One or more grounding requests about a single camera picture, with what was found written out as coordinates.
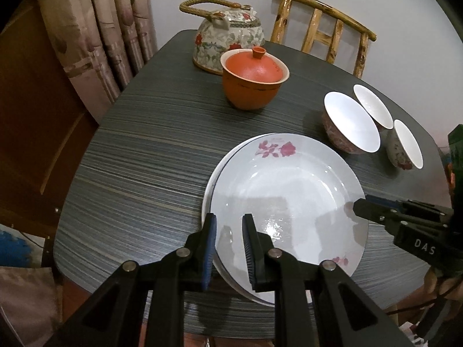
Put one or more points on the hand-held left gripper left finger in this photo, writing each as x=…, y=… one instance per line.
x=209, y=249

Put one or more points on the small white floral plate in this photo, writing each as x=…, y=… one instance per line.
x=289, y=202

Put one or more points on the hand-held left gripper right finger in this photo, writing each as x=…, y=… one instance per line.
x=249, y=253

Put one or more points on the floral ceramic teapot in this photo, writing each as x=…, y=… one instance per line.
x=213, y=43

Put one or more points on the beige patterned curtain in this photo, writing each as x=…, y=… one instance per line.
x=108, y=25

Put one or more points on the brown wooden door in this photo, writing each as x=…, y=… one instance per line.
x=36, y=115

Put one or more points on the wooden chair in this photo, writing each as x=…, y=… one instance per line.
x=314, y=29

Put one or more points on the orange ceramic cup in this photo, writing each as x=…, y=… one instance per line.
x=249, y=94

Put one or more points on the orange cup lid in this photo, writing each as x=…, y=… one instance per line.
x=253, y=67

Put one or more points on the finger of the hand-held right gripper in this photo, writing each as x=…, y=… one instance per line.
x=387, y=201
x=369, y=208

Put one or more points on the large white floral plate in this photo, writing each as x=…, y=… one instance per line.
x=203, y=209

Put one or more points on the blue cloth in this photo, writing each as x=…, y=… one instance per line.
x=16, y=245

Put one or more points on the pink patterned cloth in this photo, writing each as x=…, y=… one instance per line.
x=25, y=296

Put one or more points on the white floral bowl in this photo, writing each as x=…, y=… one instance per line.
x=407, y=141
x=372, y=103
x=349, y=119

